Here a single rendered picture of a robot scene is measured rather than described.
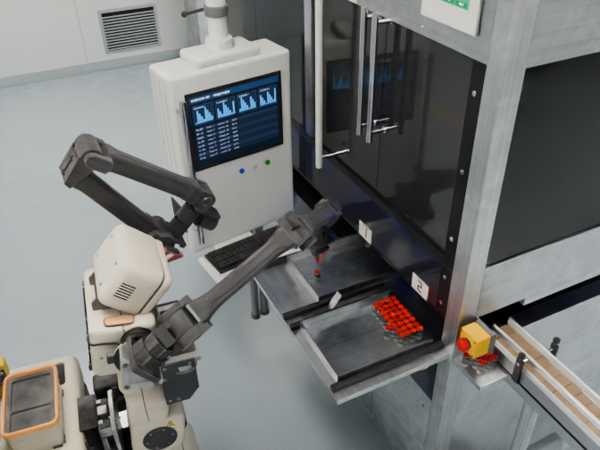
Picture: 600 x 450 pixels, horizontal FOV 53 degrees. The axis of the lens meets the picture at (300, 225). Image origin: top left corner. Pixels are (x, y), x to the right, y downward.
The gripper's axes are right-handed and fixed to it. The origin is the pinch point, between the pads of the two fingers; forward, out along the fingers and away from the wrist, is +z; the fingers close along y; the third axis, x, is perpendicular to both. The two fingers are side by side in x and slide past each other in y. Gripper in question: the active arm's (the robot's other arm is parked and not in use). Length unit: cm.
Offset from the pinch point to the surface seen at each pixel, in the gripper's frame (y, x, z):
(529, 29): 11, -56, -92
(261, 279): -14.9, 14.8, 9.2
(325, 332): -16.1, -20.7, 8.8
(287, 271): -5.0, 11.9, 9.2
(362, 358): -15.2, -36.8, 8.7
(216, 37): 4, 58, -65
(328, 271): 6.1, 1.4, 9.0
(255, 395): -9, 35, 97
